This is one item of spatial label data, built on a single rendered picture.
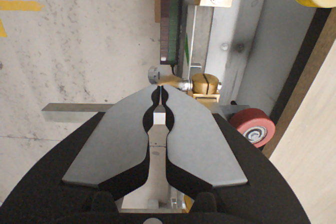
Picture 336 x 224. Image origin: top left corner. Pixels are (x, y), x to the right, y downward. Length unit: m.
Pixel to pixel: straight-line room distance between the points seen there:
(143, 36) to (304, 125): 0.99
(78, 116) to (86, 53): 0.95
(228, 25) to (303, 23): 0.19
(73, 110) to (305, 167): 0.55
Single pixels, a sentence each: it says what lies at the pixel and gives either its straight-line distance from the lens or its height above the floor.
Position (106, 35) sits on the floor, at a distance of 1.19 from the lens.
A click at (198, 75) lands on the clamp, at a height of 0.84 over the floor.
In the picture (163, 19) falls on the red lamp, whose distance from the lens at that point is 0.40.
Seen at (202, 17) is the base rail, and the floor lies 0.70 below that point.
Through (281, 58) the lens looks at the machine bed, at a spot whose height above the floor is 0.76.
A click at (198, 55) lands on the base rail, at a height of 0.70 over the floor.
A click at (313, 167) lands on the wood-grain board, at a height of 0.90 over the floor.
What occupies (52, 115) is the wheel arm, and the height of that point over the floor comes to 0.86.
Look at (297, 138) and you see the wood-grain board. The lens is 0.41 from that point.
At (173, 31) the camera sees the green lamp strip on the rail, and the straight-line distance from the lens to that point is 0.41.
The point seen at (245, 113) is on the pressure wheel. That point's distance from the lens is 0.31.
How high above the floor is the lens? 1.11
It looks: 58 degrees down
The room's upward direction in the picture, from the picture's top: 178 degrees clockwise
